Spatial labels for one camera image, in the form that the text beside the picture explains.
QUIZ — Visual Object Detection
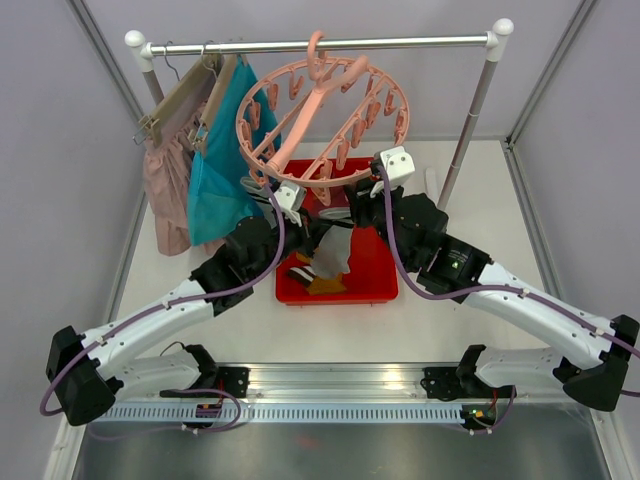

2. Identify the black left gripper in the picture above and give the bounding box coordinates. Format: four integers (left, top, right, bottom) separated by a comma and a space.
249, 207, 332, 282

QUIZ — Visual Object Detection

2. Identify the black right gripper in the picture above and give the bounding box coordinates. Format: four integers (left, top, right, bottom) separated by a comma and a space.
343, 175, 414, 270

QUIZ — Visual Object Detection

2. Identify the pink round clip hanger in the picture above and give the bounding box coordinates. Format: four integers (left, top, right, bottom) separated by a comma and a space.
235, 30, 410, 205

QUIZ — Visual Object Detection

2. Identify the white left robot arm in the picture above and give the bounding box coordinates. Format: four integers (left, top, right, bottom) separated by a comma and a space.
40, 213, 329, 426

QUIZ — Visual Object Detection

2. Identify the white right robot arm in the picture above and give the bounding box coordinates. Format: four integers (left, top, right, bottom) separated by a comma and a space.
345, 179, 639, 412

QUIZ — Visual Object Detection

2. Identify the beige clip hanger right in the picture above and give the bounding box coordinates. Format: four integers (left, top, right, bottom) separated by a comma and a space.
190, 54, 239, 156

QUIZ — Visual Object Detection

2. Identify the beige clip hanger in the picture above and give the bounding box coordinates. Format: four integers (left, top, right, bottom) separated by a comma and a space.
190, 54, 239, 156
132, 42, 223, 148

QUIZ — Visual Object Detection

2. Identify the beige clip hanger left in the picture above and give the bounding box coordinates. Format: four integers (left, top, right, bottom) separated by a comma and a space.
132, 42, 223, 148

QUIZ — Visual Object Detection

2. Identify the yellow brown striped sock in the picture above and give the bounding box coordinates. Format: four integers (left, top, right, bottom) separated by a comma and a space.
286, 252, 347, 296

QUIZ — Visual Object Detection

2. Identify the red plastic bin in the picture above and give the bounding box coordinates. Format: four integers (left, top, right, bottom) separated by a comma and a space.
275, 187, 398, 307

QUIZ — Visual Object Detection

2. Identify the teal shirt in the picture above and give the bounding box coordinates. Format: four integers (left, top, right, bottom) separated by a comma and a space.
187, 55, 263, 247

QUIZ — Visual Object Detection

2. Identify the pink skirt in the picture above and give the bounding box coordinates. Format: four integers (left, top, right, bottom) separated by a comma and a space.
143, 103, 204, 256

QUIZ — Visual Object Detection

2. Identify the silver clothes rack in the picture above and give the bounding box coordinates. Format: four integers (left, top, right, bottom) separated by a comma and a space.
125, 18, 514, 209

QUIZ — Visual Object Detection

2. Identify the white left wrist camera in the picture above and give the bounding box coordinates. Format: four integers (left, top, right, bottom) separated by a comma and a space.
274, 180, 306, 226

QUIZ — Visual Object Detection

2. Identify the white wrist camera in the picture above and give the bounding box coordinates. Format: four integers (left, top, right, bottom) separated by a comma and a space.
274, 180, 306, 226
370, 146, 416, 191

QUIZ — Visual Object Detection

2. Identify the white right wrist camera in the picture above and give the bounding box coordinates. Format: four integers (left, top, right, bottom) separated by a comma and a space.
370, 146, 416, 191

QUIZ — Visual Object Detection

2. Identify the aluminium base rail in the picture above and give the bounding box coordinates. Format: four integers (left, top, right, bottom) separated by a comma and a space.
74, 362, 616, 406

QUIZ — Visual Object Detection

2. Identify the white slotted cable duct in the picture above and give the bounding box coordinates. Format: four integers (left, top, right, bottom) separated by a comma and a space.
98, 402, 463, 424

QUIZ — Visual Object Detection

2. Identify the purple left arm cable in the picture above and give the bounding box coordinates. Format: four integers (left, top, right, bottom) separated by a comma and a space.
39, 182, 287, 417

